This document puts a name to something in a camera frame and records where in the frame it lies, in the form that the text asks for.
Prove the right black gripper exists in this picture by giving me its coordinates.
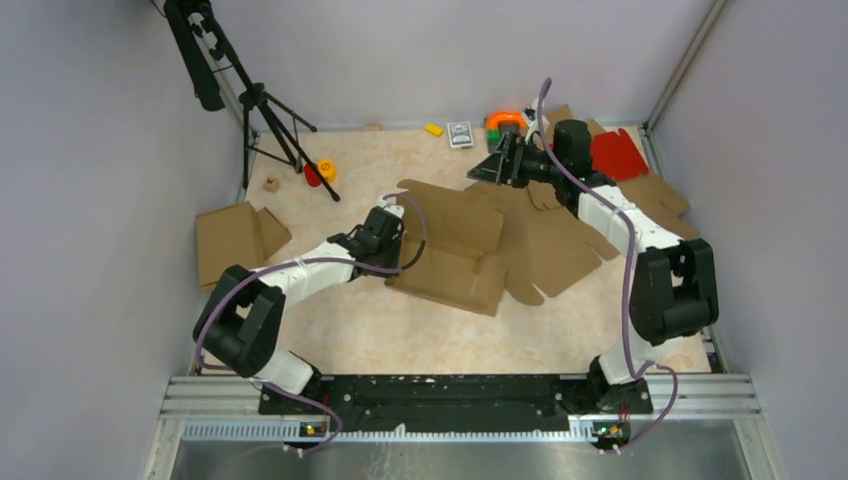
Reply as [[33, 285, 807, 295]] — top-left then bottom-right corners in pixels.
[[467, 134, 563, 191]]

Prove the brown cardboard box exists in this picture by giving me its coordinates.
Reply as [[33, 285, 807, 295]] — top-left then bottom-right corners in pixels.
[[195, 202, 292, 291], [385, 179, 506, 316]]

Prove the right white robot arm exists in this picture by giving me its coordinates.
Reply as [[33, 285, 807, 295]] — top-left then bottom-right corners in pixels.
[[467, 119, 719, 413]]

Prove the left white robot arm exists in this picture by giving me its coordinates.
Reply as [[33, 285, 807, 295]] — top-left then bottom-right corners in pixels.
[[192, 202, 405, 414]]

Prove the playing card deck box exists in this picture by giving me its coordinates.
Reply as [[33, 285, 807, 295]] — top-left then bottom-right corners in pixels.
[[446, 121, 474, 150]]

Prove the folded brown cardboard box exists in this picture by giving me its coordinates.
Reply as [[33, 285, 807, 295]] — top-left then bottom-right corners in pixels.
[[195, 202, 292, 291]]

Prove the orange horseshoe toy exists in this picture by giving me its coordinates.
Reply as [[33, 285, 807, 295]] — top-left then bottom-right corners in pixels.
[[485, 111, 528, 131]]

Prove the yellow small block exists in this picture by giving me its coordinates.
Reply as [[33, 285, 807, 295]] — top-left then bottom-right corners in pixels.
[[424, 123, 444, 137]]

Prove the yellow round toy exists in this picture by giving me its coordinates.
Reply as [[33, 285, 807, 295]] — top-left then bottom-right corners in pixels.
[[317, 158, 338, 184]]

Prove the red round toy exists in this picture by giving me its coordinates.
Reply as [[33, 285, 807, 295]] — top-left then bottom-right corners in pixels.
[[303, 165, 322, 188]]

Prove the large brown cardboard sheet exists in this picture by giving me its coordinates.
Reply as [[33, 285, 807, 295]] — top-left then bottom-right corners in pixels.
[[467, 119, 699, 306]]

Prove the red flat cardboard blank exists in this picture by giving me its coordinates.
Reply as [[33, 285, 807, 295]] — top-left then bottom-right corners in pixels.
[[590, 129, 650, 182]]

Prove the small wooden cube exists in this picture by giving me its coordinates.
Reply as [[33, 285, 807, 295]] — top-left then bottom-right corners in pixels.
[[262, 176, 280, 193]]

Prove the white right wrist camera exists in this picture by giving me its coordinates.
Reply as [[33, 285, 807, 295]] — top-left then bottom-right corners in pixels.
[[522, 97, 540, 143]]

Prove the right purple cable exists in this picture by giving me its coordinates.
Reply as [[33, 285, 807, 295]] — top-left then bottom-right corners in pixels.
[[535, 77, 680, 455]]

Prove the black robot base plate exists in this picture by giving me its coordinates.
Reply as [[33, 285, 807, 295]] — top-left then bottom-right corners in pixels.
[[258, 374, 654, 434]]

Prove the black camera tripod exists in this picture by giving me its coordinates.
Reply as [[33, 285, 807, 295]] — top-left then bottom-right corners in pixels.
[[156, 0, 341, 202]]

